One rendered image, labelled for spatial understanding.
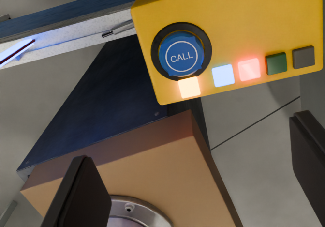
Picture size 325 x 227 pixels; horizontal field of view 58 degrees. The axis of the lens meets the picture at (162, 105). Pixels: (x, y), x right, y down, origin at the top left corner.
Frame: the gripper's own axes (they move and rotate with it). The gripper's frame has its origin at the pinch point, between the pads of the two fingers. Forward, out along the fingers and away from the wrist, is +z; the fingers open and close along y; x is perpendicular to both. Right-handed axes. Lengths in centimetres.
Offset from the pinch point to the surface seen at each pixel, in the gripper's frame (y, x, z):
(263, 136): 27, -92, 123
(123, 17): -8.8, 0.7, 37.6
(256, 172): 20, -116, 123
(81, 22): -15.6, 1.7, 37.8
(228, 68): 3.7, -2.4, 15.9
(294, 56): 9.5, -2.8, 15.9
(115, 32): -10.3, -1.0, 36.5
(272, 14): 8.1, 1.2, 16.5
